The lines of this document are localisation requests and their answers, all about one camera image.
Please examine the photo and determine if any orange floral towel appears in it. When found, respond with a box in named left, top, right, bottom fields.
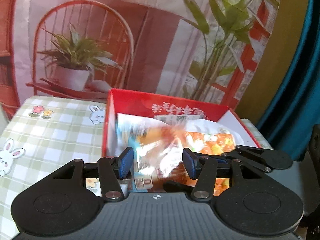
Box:
left=150, top=127, right=237, bottom=197

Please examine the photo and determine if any blue packaged bag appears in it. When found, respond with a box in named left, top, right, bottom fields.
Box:
left=117, top=113, right=189, bottom=192

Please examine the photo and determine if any printed room backdrop cloth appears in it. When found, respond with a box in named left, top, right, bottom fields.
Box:
left=1, top=0, right=280, bottom=118

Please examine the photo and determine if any teal curtain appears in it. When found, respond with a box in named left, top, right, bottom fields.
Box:
left=257, top=0, right=319, bottom=160

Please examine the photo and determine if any red strawberry cardboard box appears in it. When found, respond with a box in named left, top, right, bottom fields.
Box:
left=101, top=88, right=260, bottom=157

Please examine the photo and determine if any green plaid rabbit tablecloth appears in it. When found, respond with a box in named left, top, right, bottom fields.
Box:
left=0, top=95, right=273, bottom=240

